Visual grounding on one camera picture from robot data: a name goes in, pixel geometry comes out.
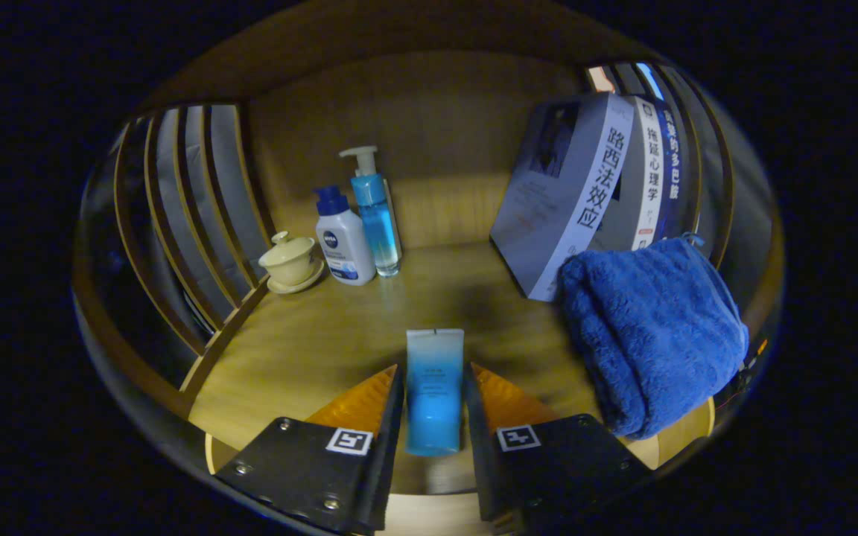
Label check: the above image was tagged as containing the blue pump bottle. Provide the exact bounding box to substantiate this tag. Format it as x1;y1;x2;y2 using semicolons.
339;146;402;278

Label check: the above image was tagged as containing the blue cosmetic tube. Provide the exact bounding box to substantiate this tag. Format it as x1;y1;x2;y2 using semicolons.
405;328;465;457

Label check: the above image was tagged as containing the dark blue book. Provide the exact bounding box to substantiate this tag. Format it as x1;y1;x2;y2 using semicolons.
652;104;687;243

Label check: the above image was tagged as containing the white spine book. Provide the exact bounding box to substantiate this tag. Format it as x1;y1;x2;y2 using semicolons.
589;95;667;254

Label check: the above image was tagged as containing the grey book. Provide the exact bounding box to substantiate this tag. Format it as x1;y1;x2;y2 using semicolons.
490;92;635;302

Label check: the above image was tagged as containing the blue folded towel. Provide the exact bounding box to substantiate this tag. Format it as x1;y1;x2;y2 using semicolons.
556;234;750;440

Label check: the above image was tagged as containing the cream saucer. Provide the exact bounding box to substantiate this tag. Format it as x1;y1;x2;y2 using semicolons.
267;259;325;295

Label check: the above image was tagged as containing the cream lidded teacup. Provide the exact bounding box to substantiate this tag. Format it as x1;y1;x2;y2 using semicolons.
258;231;317;287

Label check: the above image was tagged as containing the wooden countertop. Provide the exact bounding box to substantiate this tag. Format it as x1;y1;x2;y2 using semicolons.
189;240;716;496

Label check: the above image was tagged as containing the white lotion bottle blue cap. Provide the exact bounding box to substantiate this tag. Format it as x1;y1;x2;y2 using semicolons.
314;185;377;286

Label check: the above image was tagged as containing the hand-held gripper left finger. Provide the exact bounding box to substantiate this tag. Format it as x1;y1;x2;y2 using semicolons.
214;363;406;535

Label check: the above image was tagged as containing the wooden cabinet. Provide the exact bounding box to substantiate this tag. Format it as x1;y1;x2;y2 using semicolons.
71;4;786;526

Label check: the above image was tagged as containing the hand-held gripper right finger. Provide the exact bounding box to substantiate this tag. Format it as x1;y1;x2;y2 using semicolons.
463;363;653;533

